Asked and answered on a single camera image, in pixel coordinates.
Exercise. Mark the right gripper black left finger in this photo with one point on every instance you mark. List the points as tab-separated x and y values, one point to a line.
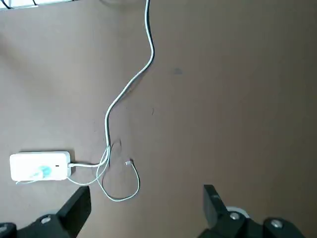
69	213

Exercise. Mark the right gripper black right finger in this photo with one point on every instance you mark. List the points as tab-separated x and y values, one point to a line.
215	210

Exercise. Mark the teal phone charger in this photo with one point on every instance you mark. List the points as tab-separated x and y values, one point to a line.
43	172

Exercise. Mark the white power strip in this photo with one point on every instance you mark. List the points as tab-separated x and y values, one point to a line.
27	161

